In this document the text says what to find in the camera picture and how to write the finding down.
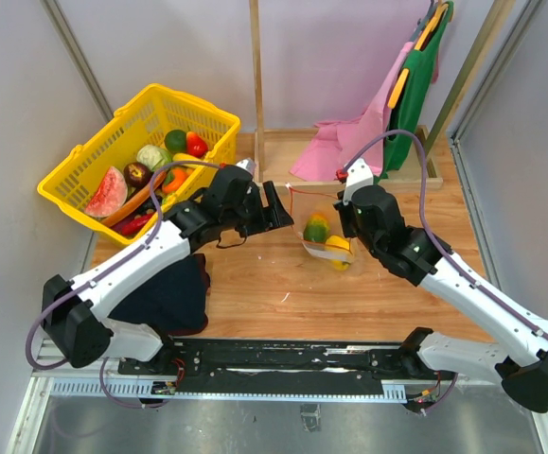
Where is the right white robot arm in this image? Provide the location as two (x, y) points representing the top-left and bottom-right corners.
(334, 184), (548, 413)

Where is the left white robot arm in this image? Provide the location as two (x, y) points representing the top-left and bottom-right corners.
(32, 165), (293, 375)

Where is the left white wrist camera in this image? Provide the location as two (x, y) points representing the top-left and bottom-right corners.
(236, 158), (256, 177)

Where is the orange fruit toy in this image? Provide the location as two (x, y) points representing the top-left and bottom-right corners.
(303, 213), (330, 244)

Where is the orange bell pepper toy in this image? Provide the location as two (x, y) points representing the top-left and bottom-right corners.
(161, 166), (188, 194)

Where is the dark navy folded cloth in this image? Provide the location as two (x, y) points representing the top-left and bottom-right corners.
(109, 253), (211, 336)

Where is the pink garment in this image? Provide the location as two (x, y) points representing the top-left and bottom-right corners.
(290, 41), (414, 182)

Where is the clear zip top bag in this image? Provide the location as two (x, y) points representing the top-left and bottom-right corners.
(286, 183), (358, 271)

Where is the purple mangosteen toy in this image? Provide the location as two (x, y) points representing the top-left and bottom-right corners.
(123, 162), (152, 189)

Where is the yellow plastic shopping basket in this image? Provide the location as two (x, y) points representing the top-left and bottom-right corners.
(37, 83), (241, 247)

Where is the wooden rack post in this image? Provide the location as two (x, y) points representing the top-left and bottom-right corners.
(424, 1), (515, 155)
(248, 0), (266, 178)

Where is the yellow banana bunch toy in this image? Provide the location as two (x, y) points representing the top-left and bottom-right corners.
(325, 235), (355, 271)

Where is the orange carrot toy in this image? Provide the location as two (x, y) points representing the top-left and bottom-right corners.
(101, 170), (166, 227)

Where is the green garment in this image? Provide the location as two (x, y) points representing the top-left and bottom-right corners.
(373, 1), (454, 181)

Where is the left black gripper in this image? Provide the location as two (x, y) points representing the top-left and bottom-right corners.
(222, 181), (293, 238)

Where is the red chili pepper toy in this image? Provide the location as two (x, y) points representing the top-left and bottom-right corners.
(113, 212), (154, 236)

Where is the green cabbage toy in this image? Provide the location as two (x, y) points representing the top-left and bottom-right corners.
(136, 145), (172, 172)

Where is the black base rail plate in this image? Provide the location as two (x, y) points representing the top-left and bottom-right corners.
(117, 338), (451, 398)

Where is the wooden clothes rack base tray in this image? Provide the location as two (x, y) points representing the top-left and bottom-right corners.
(253, 125), (444, 197)

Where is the right wooden rack post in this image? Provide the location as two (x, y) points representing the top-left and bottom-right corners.
(424, 1), (515, 155)

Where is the left wooden rack post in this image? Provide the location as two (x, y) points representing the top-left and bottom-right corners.
(248, 0), (266, 178)

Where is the orange clothes hanger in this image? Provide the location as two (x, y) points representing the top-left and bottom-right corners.
(387, 2), (449, 110)

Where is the green lime toy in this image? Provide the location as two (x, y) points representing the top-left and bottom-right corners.
(164, 129), (187, 154)

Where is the watermelon slice toy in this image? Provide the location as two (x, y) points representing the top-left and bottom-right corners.
(84, 166), (128, 218)

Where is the red bell pepper toy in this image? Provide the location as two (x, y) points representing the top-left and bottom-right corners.
(186, 131), (208, 159)

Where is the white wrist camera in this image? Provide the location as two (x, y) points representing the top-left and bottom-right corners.
(236, 158), (256, 177)
(336, 158), (374, 201)

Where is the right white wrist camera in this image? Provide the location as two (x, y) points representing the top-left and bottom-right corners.
(336, 158), (374, 201)

